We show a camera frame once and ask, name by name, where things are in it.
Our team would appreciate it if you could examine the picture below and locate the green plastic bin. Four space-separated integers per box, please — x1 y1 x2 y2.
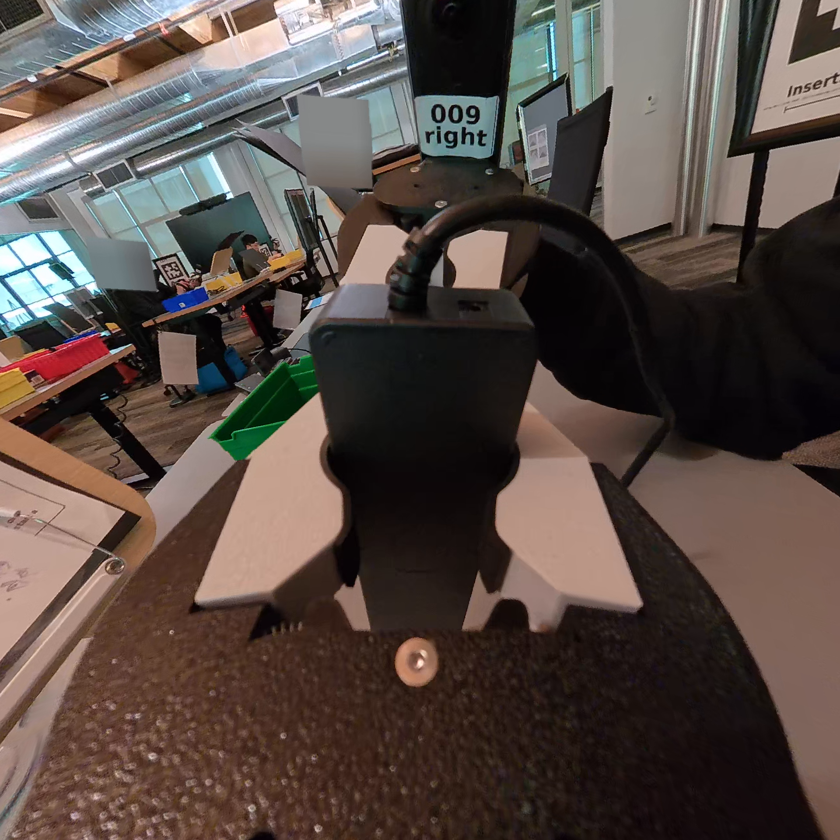
209 357 324 462

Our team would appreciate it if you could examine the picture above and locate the blue bag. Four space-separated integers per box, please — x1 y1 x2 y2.
196 348 249 396

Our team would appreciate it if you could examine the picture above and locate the person's right forearm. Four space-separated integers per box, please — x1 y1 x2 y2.
525 197 840 460

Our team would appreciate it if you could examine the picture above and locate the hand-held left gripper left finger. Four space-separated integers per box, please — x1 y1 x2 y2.
195 394 361 624

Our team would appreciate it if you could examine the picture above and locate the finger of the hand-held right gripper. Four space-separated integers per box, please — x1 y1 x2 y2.
449 226 509 290
341 223 421 290

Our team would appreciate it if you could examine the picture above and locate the red storage bin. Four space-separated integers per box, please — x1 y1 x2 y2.
10 333 111 383

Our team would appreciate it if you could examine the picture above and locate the wooden display board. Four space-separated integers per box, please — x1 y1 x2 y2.
0 416 158 729

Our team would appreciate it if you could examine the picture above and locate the black multi-port usb hub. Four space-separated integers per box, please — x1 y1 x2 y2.
310 283 538 632

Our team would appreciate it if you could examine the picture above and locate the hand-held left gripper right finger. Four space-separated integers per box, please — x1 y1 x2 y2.
479 402 644 632

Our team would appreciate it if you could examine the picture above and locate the silver ventilation duct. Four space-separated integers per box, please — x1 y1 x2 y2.
0 0 408 204

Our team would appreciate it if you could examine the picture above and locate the framed sign on stand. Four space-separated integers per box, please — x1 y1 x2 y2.
727 0 840 286

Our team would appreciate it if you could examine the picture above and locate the thick black hub cable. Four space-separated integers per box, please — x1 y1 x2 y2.
387 196 677 490

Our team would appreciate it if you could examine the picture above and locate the large black wall screen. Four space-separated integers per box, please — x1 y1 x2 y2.
165 192 273 263

